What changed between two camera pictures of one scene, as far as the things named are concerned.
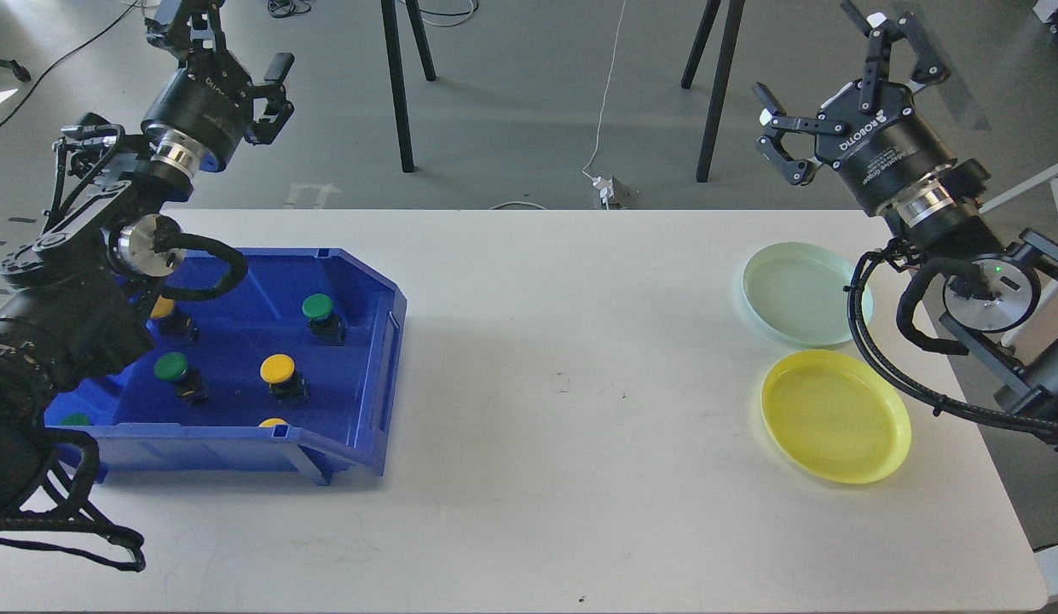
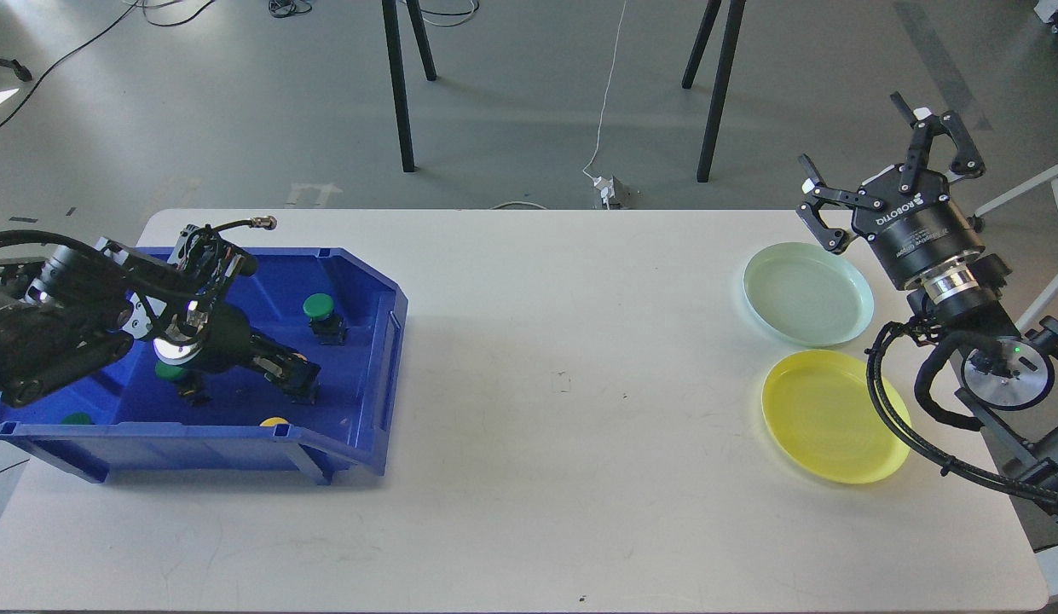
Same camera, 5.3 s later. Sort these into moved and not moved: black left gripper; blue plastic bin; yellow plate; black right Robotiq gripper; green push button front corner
Moved: black right Robotiq gripper; black left gripper
Not moved: yellow plate; blue plastic bin; green push button front corner
